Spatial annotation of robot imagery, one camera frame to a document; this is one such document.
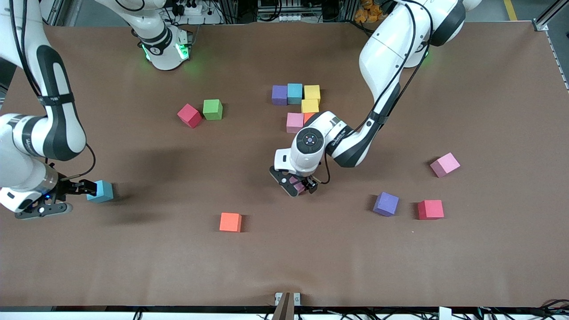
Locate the blue foam cube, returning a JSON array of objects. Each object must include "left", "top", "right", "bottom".
[
  {"left": 287, "top": 83, "right": 304, "bottom": 105},
  {"left": 87, "top": 180, "right": 114, "bottom": 204}
]

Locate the red foam cube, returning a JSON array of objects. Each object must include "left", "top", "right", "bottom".
[
  {"left": 417, "top": 200, "right": 445, "bottom": 220},
  {"left": 177, "top": 104, "right": 203, "bottom": 129}
]

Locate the brown table cover sheet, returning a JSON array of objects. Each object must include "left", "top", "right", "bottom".
[{"left": 0, "top": 22, "right": 569, "bottom": 308}]

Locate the green foam cube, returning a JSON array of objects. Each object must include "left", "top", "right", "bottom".
[{"left": 202, "top": 99, "right": 223, "bottom": 121}]

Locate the orange mesh bag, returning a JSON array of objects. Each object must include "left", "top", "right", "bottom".
[{"left": 354, "top": 0, "right": 392, "bottom": 24}]

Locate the white power strip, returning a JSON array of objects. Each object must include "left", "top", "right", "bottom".
[{"left": 176, "top": 2, "right": 223, "bottom": 25}]

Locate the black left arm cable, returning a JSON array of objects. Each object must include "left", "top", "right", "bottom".
[{"left": 318, "top": 0, "right": 434, "bottom": 185}]

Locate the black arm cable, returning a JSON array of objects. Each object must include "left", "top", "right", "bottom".
[
  {"left": 9, "top": 0, "right": 96, "bottom": 180},
  {"left": 318, "top": 0, "right": 434, "bottom": 185}
]

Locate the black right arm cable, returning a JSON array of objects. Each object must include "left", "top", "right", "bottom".
[{"left": 9, "top": 0, "right": 96, "bottom": 180}]

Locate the metal clamp bracket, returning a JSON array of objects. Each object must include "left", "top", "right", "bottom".
[{"left": 274, "top": 292, "right": 301, "bottom": 320}]

